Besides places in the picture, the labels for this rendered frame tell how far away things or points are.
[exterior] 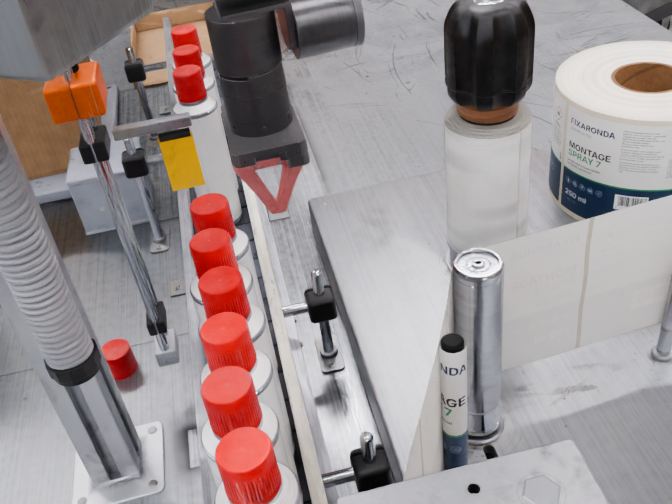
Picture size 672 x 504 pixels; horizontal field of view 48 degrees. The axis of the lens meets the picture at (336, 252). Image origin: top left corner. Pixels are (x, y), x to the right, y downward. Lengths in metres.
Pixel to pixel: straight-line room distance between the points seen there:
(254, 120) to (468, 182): 0.23
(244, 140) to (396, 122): 0.61
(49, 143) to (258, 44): 0.65
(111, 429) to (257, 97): 0.32
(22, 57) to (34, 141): 0.85
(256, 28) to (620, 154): 0.42
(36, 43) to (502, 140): 0.47
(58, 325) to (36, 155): 0.77
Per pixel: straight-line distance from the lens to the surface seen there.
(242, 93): 0.65
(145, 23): 1.79
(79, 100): 0.63
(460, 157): 0.75
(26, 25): 0.38
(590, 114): 0.86
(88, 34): 0.41
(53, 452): 0.85
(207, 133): 0.90
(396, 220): 0.93
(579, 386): 0.74
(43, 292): 0.48
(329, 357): 0.83
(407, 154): 1.16
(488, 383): 0.63
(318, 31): 0.64
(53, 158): 1.25
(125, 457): 0.76
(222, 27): 0.63
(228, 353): 0.51
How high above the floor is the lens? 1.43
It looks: 38 degrees down
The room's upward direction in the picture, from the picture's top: 8 degrees counter-clockwise
